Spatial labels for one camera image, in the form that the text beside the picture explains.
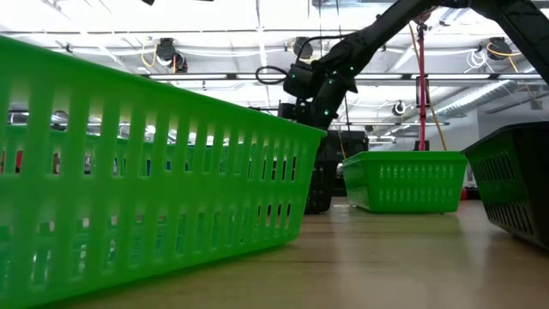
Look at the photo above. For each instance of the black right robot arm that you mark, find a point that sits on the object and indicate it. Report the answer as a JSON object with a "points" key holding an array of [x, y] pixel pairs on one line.
{"points": [[386, 30]]}

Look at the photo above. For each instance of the green plastic basket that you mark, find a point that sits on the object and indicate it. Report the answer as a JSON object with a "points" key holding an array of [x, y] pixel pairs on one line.
{"points": [[399, 201], [128, 193], [403, 156]]}

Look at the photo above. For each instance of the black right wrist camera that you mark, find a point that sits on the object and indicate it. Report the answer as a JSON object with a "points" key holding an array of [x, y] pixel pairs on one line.
{"points": [[302, 79]]}

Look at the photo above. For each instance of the black aluminium frame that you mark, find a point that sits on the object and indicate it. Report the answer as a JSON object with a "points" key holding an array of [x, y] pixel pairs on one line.
{"points": [[214, 76]]}

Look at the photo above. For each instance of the black plastic basket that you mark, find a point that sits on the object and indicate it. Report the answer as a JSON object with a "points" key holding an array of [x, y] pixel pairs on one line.
{"points": [[536, 180], [327, 184]]}

